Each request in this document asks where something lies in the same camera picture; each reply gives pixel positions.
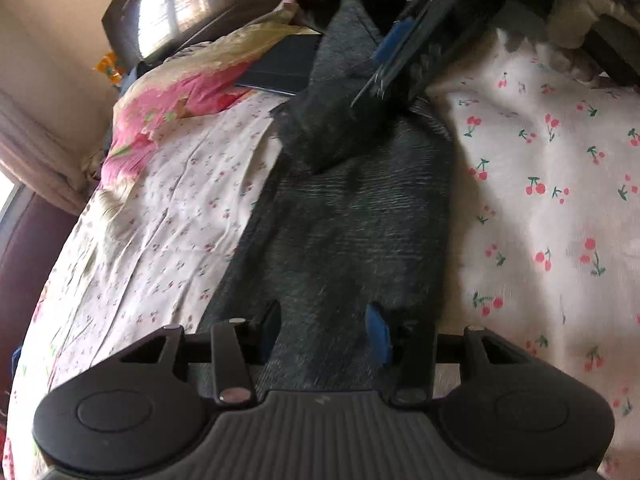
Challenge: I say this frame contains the dark grey corduroy pants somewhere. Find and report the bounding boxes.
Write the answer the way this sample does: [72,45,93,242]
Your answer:
[200,0,454,392]

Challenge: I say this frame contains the white gloved right hand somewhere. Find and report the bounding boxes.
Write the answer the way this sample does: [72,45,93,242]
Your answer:
[534,0,627,88]

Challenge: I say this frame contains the cherry print bed sheet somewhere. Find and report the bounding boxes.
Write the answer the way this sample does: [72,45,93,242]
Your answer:
[1,40,639,479]

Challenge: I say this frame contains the pink floral pillow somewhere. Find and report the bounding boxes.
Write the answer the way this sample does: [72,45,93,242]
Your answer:
[100,0,314,190]

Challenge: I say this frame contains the beige curtain right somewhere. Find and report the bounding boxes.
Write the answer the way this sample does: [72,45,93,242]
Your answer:
[1,91,89,216]

